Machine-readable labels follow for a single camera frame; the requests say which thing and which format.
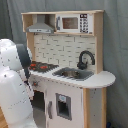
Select black stovetop red burners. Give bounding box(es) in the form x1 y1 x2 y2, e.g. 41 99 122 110
29 61 57 73

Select black faucet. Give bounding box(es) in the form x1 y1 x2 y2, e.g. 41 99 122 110
77 50 95 70

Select white cabinet door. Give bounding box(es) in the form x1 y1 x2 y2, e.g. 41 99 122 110
45 81 83 128

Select toy microwave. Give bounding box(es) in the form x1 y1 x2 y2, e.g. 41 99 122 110
56 14 93 34

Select grey range hood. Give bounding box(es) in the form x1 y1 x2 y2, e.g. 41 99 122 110
26 15 54 34

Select grey metal sink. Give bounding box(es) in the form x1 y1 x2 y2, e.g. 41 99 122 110
53 67 93 81

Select red oven knob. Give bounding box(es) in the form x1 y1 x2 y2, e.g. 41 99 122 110
32 81 39 87

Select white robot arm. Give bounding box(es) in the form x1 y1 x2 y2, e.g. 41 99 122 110
0 39 37 128

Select wooden toy kitchen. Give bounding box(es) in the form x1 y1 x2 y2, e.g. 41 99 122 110
22 10 115 128

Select grey ice dispenser panel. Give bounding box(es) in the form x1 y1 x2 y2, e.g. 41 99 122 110
56 94 72 120

